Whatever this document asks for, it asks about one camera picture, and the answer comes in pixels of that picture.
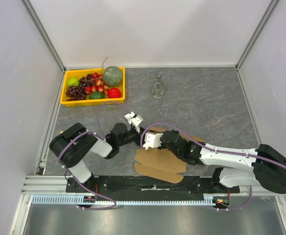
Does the red cherry bunch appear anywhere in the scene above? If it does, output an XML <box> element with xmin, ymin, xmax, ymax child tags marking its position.
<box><xmin>79</xmin><ymin>72</ymin><xmax>110</xmax><ymax>95</ymax></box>

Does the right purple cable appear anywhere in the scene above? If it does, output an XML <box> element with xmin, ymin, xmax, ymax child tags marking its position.
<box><xmin>140</xmin><ymin>122</ymin><xmax>286</xmax><ymax>212</ymax></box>

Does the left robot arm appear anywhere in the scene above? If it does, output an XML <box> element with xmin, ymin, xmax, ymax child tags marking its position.
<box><xmin>49</xmin><ymin>122</ymin><xmax>144</xmax><ymax>192</ymax></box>

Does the red tomato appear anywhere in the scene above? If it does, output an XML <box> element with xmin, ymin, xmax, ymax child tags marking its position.
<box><xmin>108</xmin><ymin>88</ymin><xmax>122</xmax><ymax>99</ymax></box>

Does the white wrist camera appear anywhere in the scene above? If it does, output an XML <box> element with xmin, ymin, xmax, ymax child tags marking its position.
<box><xmin>143</xmin><ymin>132</ymin><xmax>163</xmax><ymax>150</ymax></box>
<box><xmin>124</xmin><ymin>112</ymin><xmax>144</xmax><ymax>133</ymax></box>

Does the grey slotted cable duct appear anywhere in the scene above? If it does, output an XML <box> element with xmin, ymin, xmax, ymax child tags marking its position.
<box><xmin>31</xmin><ymin>194</ymin><xmax>218</xmax><ymax>205</ymax></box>

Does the yellow plastic bin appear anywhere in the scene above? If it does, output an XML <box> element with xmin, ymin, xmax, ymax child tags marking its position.
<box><xmin>60</xmin><ymin>67</ymin><xmax>126</xmax><ymax>107</ymax></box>

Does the green apple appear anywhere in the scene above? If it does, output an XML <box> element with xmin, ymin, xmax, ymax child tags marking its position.
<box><xmin>66</xmin><ymin>77</ymin><xmax>80</xmax><ymax>86</ymax></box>

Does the dark purple grape bunch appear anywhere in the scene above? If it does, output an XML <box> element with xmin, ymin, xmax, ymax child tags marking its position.
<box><xmin>66</xmin><ymin>86</ymin><xmax>87</xmax><ymax>101</ymax></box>

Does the clear glass bottle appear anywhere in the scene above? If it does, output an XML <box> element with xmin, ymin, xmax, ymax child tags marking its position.
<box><xmin>153</xmin><ymin>74</ymin><xmax>164</xmax><ymax>98</ymax></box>

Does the brown cardboard box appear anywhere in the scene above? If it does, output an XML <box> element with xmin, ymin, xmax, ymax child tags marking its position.
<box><xmin>134</xmin><ymin>126</ymin><xmax>206</xmax><ymax>184</ymax></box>

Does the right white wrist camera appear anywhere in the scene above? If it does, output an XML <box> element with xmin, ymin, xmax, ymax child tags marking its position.
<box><xmin>143</xmin><ymin>132</ymin><xmax>163</xmax><ymax>150</ymax></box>

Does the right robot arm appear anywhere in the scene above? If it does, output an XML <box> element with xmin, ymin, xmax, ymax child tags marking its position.
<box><xmin>158</xmin><ymin>130</ymin><xmax>286</xmax><ymax>194</ymax></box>

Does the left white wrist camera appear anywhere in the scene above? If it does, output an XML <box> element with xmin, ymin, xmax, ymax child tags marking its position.
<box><xmin>124</xmin><ymin>112</ymin><xmax>144</xmax><ymax>133</ymax></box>

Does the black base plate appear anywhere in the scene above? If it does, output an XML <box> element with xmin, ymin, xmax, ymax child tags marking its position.
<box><xmin>66</xmin><ymin>175</ymin><xmax>240</xmax><ymax>199</ymax></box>

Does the green netted melon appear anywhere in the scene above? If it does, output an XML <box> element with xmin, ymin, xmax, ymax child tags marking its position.
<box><xmin>103</xmin><ymin>66</ymin><xmax>123</xmax><ymax>87</ymax></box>

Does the green avocado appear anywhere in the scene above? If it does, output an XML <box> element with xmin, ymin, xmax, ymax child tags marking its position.
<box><xmin>88</xmin><ymin>91</ymin><xmax>105</xmax><ymax>99</ymax></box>

